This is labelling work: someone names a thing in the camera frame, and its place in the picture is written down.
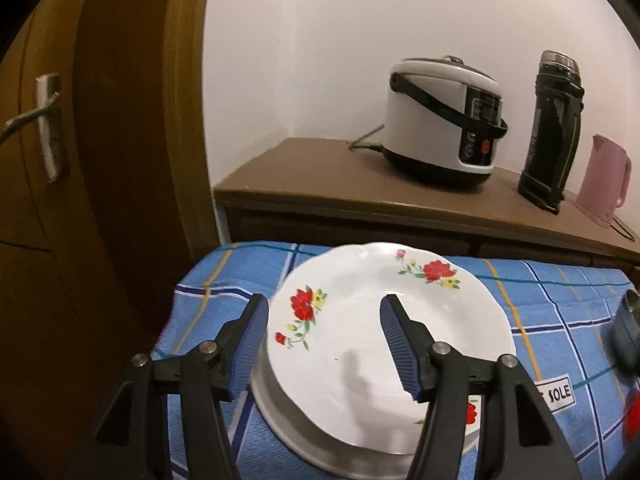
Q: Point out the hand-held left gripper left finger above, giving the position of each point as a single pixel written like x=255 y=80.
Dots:
x=247 y=345

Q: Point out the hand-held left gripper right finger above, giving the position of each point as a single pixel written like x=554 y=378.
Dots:
x=400 y=350

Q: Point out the red flower white plate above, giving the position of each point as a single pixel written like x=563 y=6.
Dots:
x=350 y=320

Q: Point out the grey round plate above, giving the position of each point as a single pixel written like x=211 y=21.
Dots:
x=350 y=462

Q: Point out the stainless steel bowl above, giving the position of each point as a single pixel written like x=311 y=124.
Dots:
x=627 y=330

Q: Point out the blue plaid tablecloth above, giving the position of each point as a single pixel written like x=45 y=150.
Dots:
x=550 y=310

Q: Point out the wooden cabinet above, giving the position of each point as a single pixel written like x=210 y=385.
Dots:
x=300 y=170

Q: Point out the white black rice cooker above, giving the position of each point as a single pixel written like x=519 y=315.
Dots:
x=420 y=125

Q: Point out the wooden door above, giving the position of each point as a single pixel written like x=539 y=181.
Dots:
x=30 y=260

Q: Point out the black thermos flask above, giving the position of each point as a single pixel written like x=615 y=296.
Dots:
x=550 y=160

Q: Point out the pink electric kettle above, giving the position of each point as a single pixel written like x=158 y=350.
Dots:
x=602 y=185

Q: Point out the wooden door frame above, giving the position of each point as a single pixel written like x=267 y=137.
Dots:
x=140 y=160

